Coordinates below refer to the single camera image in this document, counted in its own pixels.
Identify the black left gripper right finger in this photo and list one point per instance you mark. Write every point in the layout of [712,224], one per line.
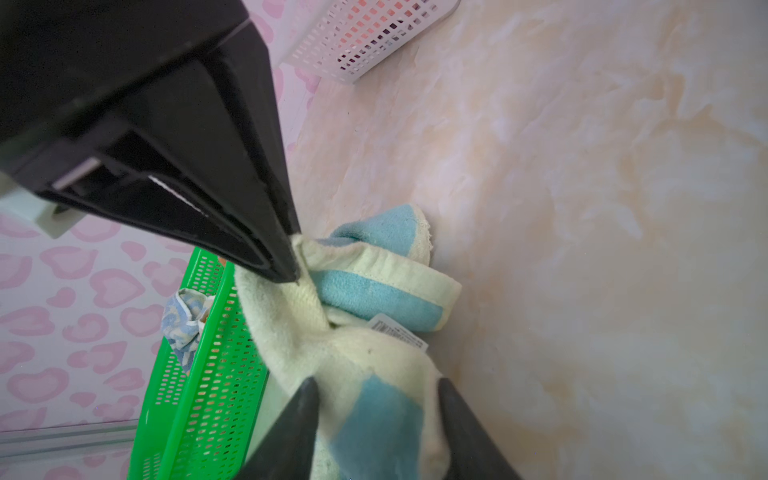
[473,454]

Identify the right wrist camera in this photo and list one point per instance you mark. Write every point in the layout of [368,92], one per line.
[43,216]

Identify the green plastic basket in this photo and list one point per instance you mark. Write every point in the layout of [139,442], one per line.
[198,425]

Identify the orange blue lettered towel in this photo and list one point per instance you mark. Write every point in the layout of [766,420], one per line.
[183,321]

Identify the white plastic basket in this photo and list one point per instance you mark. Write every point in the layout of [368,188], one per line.
[343,40]

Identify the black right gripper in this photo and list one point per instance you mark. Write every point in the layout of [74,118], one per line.
[194,154]

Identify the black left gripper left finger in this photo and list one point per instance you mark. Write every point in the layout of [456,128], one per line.
[287,450]

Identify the pale yellow teal towel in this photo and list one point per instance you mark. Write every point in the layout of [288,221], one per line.
[353,322]

